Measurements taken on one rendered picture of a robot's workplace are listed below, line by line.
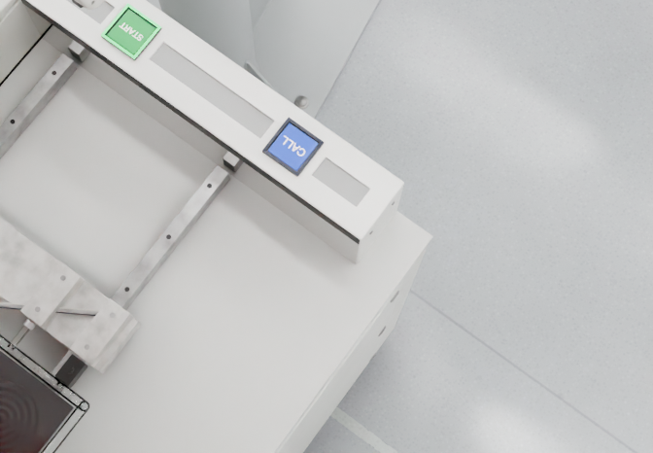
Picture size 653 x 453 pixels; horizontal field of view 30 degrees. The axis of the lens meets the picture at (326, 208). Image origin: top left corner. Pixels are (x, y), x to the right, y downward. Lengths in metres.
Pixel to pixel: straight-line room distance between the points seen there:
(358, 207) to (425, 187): 1.02
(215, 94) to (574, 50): 1.26
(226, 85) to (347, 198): 0.21
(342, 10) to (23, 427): 1.37
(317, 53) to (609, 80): 0.62
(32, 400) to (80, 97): 0.43
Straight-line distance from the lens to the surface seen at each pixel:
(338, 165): 1.53
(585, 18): 2.72
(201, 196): 1.64
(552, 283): 2.52
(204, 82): 1.58
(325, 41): 2.61
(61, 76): 1.73
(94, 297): 1.60
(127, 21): 1.61
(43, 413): 1.57
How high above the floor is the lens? 2.42
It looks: 75 degrees down
